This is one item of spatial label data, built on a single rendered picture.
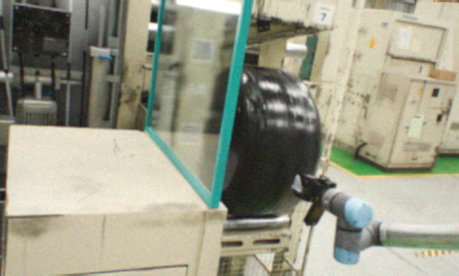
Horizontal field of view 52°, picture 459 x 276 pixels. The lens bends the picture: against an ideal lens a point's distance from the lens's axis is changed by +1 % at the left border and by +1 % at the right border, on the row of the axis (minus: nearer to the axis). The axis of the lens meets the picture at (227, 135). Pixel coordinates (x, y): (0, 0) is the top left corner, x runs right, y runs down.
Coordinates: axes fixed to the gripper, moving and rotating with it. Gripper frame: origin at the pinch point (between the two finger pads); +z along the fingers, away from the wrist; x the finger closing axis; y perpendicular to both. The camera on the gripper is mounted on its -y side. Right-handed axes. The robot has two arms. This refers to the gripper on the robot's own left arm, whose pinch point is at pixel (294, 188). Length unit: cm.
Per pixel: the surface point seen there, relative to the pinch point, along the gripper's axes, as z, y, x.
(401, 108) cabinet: 307, 13, -344
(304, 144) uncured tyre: -0.5, 15.6, -1.1
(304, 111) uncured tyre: 3.4, 26.4, -2.0
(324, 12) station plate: 39, 66, -29
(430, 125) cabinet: 312, -6, -402
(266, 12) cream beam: 40, 62, -2
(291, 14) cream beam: 39, 63, -14
